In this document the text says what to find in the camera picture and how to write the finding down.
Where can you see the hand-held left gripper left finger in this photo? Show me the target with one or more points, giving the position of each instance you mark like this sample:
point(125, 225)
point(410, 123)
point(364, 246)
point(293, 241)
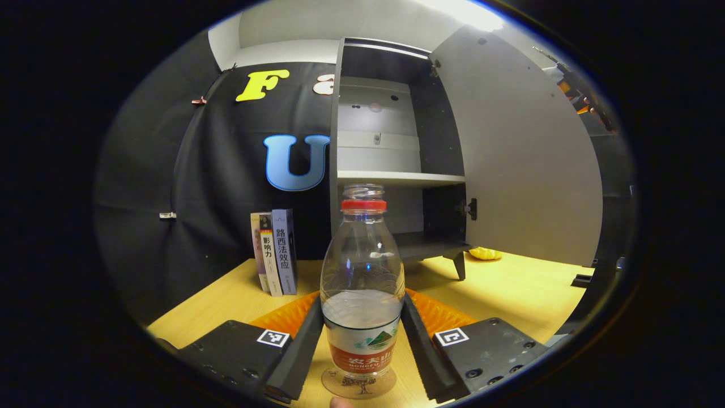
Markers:
point(294, 362)

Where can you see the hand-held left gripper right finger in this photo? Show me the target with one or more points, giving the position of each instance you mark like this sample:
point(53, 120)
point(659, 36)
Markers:
point(425, 351)

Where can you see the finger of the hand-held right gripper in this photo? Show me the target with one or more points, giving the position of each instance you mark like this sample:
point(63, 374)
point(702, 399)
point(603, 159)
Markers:
point(563, 86)
point(586, 105)

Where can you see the clear plastic bottle red cap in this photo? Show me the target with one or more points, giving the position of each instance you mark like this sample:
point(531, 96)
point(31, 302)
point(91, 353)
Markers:
point(362, 317)

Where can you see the beige cabinet door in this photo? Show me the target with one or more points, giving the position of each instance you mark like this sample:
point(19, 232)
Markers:
point(521, 158)

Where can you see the dark grey cabinet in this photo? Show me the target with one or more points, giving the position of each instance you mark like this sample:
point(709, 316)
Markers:
point(436, 130)

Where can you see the black metal door hinge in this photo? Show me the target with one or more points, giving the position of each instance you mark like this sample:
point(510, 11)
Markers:
point(469, 208)
point(435, 68)

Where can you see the white book yellow spine print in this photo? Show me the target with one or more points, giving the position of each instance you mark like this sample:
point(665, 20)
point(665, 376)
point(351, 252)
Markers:
point(269, 255)

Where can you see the blue-grey book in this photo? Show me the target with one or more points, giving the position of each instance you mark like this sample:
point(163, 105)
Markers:
point(285, 249)

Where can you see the yellow crumpled object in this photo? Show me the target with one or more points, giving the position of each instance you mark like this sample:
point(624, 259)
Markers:
point(485, 253)

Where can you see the thin beige book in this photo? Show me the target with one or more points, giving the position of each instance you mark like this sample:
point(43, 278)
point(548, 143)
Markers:
point(257, 249)

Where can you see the black backdrop cloth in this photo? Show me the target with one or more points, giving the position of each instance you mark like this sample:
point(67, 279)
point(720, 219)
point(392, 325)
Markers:
point(215, 181)

